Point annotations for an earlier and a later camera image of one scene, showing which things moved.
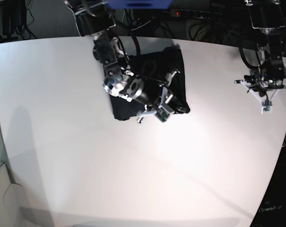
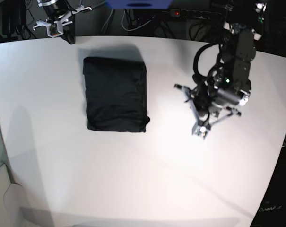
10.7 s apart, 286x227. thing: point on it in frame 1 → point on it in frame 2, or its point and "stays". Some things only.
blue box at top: (139, 4) stays
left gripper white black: (165, 103) → (55, 29)
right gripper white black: (265, 89) → (206, 114)
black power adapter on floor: (11, 19) stays
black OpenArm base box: (277, 208) stays
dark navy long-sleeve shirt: (166, 65) → (116, 94)
